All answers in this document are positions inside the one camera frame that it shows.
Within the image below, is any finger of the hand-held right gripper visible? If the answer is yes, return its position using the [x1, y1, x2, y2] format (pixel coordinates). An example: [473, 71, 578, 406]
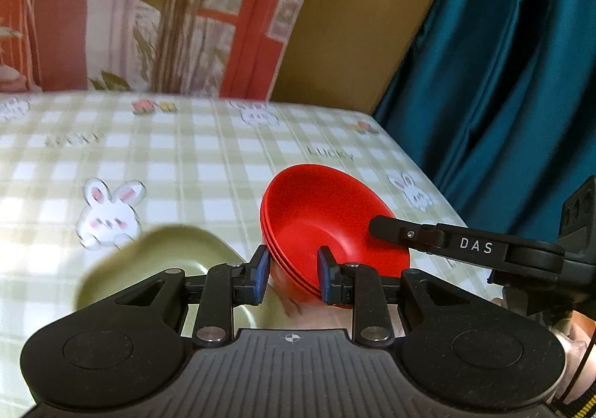
[368, 214, 512, 271]

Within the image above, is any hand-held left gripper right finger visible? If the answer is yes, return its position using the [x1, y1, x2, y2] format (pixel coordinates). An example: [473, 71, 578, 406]
[317, 246, 476, 347]

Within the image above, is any person's right hand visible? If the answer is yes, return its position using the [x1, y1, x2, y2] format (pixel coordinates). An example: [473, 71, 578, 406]
[556, 306, 596, 402]

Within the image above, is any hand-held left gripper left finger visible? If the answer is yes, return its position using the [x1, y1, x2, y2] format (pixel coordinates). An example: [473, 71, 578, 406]
[112, 245, 272, 349]

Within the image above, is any wooden panel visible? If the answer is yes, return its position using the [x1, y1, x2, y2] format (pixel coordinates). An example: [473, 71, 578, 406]
[270, 0, 467, 115]

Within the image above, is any printed room backdrop cloth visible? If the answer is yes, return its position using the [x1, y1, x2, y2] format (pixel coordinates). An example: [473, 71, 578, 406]
[0, 0, 332, 101]

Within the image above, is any teal curtain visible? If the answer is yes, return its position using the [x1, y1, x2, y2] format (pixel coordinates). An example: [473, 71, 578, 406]
[372, 0, 596, 244]

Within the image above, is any black yellow wrist strap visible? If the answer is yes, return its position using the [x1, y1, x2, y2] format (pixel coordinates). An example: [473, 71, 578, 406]
[554, 336, 596, 418]

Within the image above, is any green checked bunny tablecloth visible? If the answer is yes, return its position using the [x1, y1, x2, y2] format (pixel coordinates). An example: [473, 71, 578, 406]
[0, 90, 506, 418]

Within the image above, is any red plastic bowl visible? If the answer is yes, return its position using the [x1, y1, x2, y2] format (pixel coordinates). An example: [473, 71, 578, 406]
[260, 163, 411, 283]
[267, 246, 357, 308]
[261, 218, 327, 299]

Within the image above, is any olive green square plate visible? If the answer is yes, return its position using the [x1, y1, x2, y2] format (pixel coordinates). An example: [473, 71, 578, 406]
[74, 223, 273, 341]

